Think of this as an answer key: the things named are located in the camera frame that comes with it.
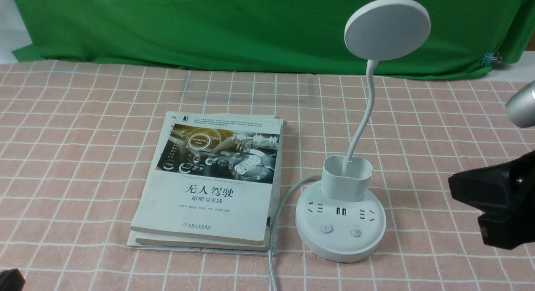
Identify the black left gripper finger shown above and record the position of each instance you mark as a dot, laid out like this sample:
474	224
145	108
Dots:
11	280

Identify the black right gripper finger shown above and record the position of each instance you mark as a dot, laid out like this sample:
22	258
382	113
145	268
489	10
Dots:
507	230
492	189

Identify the white desk lamp with sockets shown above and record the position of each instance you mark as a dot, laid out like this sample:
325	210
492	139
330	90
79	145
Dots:
338	217

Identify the blue binder clip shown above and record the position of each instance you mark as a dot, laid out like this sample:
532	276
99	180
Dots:
491	58

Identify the pink checkered tablecloth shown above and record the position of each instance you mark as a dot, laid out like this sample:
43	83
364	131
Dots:
77	140

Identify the middle white book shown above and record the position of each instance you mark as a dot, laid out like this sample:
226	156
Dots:
200	242

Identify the top book with car cover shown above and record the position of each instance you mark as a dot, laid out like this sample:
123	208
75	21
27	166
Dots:
213	182

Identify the green backdrop cloth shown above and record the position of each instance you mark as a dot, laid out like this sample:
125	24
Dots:
287	36

